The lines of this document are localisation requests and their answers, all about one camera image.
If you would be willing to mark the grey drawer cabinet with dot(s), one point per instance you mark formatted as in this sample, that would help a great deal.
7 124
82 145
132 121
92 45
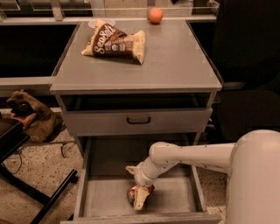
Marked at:
175 74

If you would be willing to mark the open grey middle drawer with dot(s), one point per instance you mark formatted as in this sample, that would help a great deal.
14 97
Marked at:
104 182

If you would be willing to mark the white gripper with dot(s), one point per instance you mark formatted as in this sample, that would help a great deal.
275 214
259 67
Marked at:
142 176

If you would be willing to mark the brown sea salt chip bag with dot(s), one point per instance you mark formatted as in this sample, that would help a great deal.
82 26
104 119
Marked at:
108 41

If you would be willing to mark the orange fruit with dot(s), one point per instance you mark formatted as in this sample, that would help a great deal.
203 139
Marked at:
155 15

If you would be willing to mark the red coke can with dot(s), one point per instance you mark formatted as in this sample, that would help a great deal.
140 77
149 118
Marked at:
131 192

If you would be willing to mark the black office chair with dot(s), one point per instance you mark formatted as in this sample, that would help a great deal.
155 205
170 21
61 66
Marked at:
246 52

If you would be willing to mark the brown bag on floor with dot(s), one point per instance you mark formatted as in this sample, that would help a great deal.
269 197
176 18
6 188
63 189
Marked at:
40 122

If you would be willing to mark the clear plastic cup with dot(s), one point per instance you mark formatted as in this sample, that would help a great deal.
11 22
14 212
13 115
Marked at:
100 21

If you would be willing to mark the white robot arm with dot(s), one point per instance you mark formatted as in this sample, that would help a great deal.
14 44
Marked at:
252 168

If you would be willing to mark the closed grey top drawer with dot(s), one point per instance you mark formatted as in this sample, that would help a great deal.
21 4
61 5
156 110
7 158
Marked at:
109 123

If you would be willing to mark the black drawer handle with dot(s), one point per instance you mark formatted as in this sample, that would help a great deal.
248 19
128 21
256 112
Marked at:
139 121

